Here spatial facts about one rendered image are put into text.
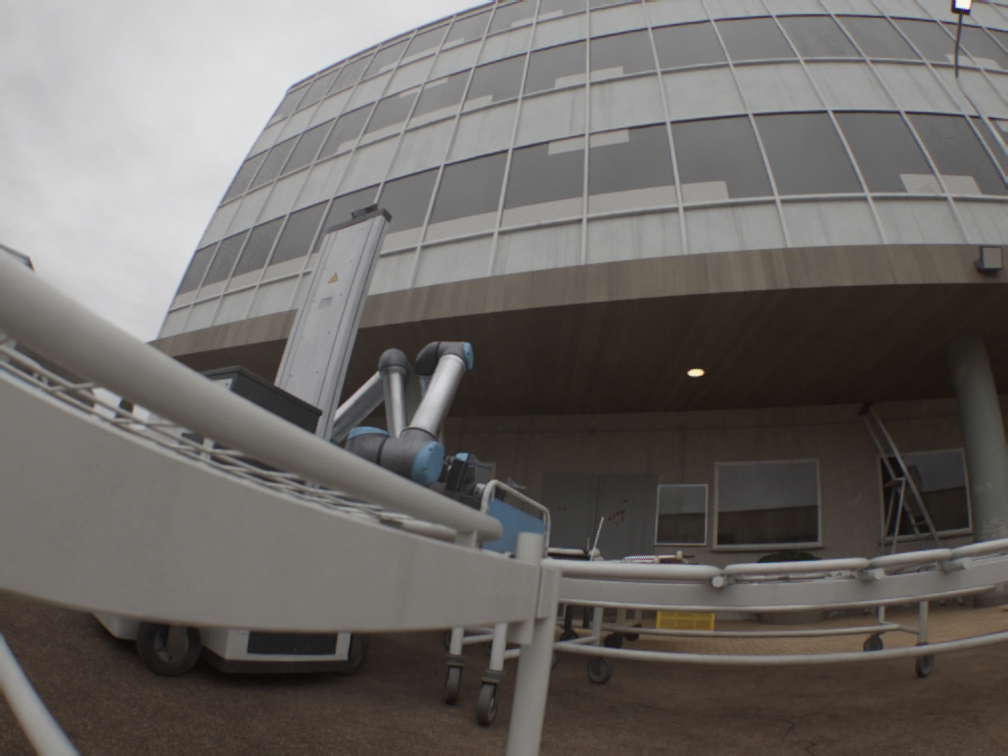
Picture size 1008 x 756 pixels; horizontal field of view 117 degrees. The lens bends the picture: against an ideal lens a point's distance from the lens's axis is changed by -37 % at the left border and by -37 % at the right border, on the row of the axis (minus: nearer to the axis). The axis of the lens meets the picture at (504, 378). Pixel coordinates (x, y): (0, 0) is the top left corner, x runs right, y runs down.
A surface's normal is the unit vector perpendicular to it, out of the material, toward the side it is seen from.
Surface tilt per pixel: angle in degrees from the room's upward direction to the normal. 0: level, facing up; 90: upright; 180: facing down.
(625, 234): 90
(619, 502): 90
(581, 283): 90
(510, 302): 90
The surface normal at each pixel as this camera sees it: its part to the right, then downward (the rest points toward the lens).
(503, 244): -0.37, -0.40
